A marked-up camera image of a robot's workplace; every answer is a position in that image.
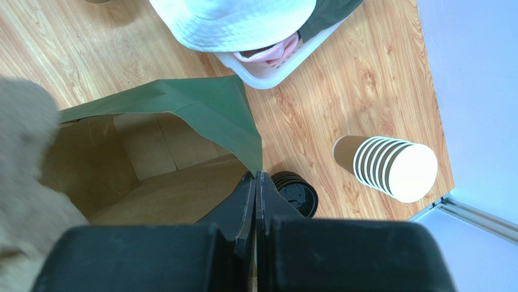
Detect olive green cloth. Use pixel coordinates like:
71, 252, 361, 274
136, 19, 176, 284
299, 0, 364, 43

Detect stack of paper cups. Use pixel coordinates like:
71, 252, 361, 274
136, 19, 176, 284
332, 136, 438, 203

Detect white bucket hat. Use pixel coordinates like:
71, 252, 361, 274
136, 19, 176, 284
150, 0, 316, 52

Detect pink cloth in basket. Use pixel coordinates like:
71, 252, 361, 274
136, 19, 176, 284
232, 32, 300, 67

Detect green paper bag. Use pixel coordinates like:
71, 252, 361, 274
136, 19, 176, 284
41, 75, 263, 225

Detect stack of black lids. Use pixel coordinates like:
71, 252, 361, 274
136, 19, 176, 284
271, 171, 319, 218

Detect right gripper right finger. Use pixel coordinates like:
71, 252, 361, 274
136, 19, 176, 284
255, 172, 456, 291

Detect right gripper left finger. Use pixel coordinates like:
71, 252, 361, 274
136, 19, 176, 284
32, 173, 255, 291

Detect white plastic basket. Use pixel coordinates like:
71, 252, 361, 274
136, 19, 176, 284
215, 21, 343, 89

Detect single beige cup carrier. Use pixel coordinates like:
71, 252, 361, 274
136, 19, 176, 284
1, 77, 88, 291

